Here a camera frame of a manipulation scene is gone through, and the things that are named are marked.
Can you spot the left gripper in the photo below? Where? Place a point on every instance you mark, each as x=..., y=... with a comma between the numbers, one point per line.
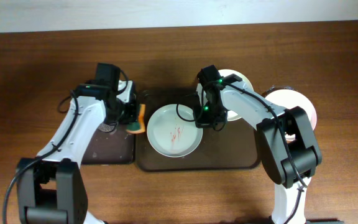
x=130, y=113

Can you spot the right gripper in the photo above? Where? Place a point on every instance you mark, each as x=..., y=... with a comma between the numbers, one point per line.
x=204, y=121

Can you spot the cream white plate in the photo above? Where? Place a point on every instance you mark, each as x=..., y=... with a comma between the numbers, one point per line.
x=232, y=115

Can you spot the green and orange sponge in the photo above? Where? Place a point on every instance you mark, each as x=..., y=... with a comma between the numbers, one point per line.
x=138, y=126

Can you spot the pale green plate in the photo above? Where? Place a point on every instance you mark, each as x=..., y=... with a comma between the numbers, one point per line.
x=172, y=133

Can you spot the pink white plate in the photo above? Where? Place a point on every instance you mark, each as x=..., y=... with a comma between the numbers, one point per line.
x=289, y=99

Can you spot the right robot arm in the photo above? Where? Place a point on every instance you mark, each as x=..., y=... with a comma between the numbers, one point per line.
x=284, y=139

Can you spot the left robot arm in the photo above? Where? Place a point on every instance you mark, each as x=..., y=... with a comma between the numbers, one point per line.
x=50, y=187

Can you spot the small black water tray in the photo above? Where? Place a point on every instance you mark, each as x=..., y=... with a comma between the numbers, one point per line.
x=116, y=147

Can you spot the large brown serving tray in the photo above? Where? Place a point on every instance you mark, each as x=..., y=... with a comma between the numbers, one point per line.
x=232, y=148

